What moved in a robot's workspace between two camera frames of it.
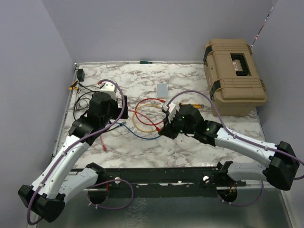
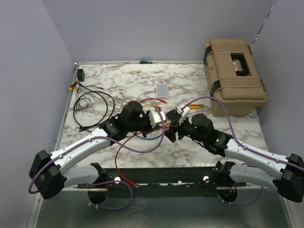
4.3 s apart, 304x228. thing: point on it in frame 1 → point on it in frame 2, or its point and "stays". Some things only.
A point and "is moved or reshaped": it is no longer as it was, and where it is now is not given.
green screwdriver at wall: (145, 62) stays
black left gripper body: (114, 107) → (143, 124)
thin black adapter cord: (82, 101) stays
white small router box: (162, 90) stays
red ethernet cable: (104, 147) is moved or reshaped
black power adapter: (80, 74) stays
